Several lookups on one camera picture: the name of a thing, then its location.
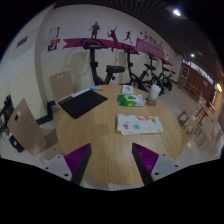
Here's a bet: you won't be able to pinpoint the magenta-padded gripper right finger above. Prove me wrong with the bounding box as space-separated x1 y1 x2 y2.
131 142 183 187

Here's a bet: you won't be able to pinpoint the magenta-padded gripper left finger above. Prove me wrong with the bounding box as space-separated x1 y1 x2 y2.
43 143 93 186

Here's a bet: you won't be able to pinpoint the white towel with colourful print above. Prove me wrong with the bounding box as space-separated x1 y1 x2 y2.
116 113 164 136

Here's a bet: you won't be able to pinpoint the black rectangular mat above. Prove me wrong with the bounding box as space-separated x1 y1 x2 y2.
57 87 109 120

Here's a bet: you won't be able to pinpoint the brown round coaster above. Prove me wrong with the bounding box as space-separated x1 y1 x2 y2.
145 97 158 107

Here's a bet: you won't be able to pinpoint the green wet wipes pack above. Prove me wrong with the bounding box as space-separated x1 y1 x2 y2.
117 93 147 108

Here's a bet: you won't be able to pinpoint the wooden chair with cutout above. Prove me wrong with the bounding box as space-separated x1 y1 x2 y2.
6 97 59 158

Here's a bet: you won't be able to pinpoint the white cup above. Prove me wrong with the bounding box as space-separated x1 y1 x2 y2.
148 84 162 102

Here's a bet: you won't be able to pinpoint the group of wooden chairs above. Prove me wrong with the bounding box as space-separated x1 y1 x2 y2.
176 94 224 151

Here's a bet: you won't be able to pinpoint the small white tissue pack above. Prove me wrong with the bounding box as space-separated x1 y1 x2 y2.
121 84 135 96

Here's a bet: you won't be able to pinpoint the blue and orange tube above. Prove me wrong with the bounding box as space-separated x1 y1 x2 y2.
88 85 105 92

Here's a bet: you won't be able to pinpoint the black exercise bike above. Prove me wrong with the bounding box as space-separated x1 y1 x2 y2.
159 59 177 92
80 38 126 87
143 53 167 96
121 44 151 93

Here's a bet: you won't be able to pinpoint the ceiling lights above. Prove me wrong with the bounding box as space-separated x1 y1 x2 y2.
171 8 198 59

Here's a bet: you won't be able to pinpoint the wall poster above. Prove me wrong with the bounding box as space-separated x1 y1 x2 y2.
47 26 62 53

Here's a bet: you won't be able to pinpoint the dark wall sign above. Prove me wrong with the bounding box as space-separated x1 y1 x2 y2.
16 35 29 48

